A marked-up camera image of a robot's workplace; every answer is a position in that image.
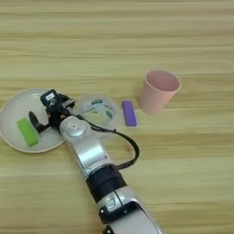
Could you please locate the clear tape roll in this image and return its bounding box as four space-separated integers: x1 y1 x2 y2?
73 93 122 133

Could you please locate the pink plastic cup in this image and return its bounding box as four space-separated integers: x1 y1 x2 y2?
139 69 182 115

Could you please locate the white round plate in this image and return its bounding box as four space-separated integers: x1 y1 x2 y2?
0 88 68 154

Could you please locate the green rectangular block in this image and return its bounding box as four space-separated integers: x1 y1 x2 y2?
16 117 40 148

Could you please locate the purple rectangular block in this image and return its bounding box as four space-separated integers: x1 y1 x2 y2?
121 101 139 128

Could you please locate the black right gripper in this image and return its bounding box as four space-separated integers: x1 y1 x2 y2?
28 93 77 134

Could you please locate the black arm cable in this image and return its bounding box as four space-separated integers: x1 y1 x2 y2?
63 107 141 170

